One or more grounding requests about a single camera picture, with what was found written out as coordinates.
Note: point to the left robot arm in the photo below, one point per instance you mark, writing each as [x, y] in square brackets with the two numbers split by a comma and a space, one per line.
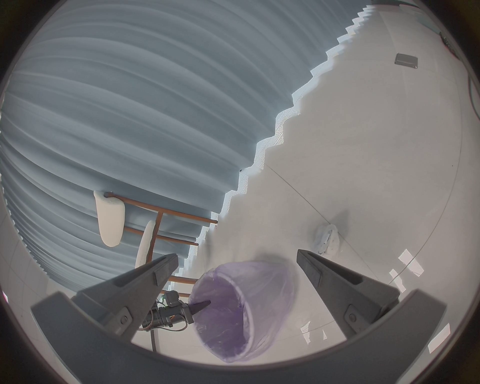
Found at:
[153, 320]

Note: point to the blue-grey curtain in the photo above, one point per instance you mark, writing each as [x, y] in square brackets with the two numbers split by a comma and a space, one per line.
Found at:
[150, 112]

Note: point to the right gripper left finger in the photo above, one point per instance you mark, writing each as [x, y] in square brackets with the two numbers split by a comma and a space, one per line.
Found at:
[142, 288]

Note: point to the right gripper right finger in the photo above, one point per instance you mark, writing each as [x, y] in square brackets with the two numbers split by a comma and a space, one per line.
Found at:
[348, 296]

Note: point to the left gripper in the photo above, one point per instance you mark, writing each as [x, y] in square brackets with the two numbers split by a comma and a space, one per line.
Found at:
[174, 314]

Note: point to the purple plastic bag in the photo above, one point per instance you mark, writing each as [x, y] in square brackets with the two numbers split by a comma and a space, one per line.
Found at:
[221, 300]

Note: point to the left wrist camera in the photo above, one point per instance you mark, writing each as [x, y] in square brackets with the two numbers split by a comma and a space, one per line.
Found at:
[172, 297]

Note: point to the white plastic wrapper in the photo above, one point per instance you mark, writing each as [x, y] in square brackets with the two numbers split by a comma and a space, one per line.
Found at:
[327, 240]

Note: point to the white cushioned wooden chair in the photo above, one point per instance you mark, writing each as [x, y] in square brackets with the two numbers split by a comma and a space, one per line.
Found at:
[108, 221]

